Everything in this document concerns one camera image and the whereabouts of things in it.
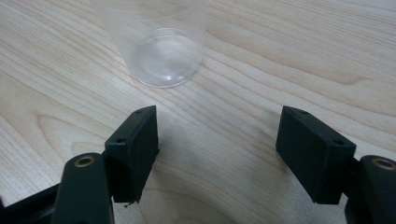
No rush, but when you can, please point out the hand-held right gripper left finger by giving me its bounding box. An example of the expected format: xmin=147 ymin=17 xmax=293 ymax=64
xmin=104 ymin=105 xmax=161 ymax=204

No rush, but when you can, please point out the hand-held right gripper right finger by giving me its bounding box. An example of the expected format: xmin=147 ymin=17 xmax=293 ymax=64
xmin=275 ymin=105 xmax=358 ymax=205

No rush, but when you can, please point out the clear plastic cup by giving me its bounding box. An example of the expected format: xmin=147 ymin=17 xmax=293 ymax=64
xmin=89 ymin=0 xmax=210 ymax=89

